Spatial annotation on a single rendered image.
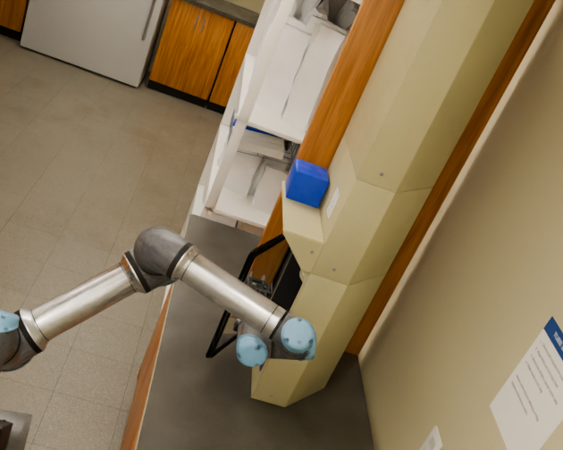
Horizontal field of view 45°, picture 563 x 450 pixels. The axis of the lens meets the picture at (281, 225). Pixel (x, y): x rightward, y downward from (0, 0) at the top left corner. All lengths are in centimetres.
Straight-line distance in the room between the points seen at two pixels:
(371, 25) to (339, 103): 24
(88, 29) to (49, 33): 36
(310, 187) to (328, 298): 32
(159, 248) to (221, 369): 68
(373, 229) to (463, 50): 50
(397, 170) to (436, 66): 27
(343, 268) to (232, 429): 55
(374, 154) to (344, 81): 38
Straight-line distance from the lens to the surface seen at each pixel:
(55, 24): 686
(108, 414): 322
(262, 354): 164
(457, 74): 167
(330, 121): 204
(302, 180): 192
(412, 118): 168
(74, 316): 171
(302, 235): 178
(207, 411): 200
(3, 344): 161
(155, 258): 158
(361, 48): 199
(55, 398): 323
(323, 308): 190
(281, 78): 307
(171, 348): 215
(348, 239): 179
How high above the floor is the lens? 229
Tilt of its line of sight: 26 degrees down
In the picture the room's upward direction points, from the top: 24 degrees clockwise
